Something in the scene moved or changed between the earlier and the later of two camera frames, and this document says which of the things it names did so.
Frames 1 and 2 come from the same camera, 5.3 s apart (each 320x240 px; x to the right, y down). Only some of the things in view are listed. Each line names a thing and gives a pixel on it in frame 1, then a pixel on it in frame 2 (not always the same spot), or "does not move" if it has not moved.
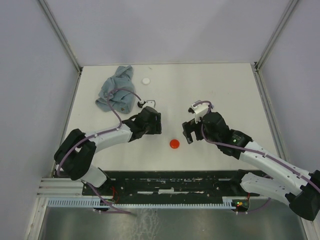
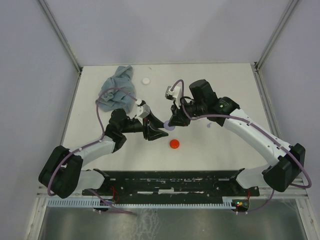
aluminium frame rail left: x=61 y=34 does not move
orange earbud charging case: x=174 y=143 does not move
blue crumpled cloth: x=121 y=101 does not move
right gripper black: x=190 y=126 to x=178 y=117
